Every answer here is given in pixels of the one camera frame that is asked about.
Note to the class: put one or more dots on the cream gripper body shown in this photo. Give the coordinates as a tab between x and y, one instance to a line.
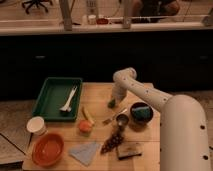
118	93

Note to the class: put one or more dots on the green pepper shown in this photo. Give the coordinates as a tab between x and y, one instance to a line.
111	103

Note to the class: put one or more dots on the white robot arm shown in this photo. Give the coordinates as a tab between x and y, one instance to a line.
184	142

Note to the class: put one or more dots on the metal measuring cup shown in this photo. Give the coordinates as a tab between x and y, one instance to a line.
122	121

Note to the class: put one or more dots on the black bowl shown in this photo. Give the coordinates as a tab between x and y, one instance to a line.
141	104

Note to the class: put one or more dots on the teal sponge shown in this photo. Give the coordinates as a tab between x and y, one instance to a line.
141	113

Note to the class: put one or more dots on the brown grape bunch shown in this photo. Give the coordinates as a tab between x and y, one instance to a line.
114	141

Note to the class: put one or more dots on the orange fruit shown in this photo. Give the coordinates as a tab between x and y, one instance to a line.
85	126

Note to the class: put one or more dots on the white spatula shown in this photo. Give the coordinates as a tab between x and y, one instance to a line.
66	107

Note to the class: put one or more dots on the dark sponge block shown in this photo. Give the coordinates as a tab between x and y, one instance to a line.
128	149

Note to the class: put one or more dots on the green plastic tray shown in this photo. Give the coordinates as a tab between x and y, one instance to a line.
53	95

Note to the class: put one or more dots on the blue cloth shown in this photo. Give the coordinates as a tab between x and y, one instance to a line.
84	153

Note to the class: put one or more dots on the red lid container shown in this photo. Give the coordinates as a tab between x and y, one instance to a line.
102	21

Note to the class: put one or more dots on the white jar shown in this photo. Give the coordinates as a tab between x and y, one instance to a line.
92	19

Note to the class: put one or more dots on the seated person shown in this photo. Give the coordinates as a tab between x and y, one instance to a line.
151	11

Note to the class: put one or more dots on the white paper cup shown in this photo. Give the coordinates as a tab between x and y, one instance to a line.
36	125

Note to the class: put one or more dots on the orange bowl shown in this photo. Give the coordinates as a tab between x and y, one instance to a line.
48	150

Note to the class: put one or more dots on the office chair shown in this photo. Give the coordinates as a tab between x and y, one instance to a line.
38	3

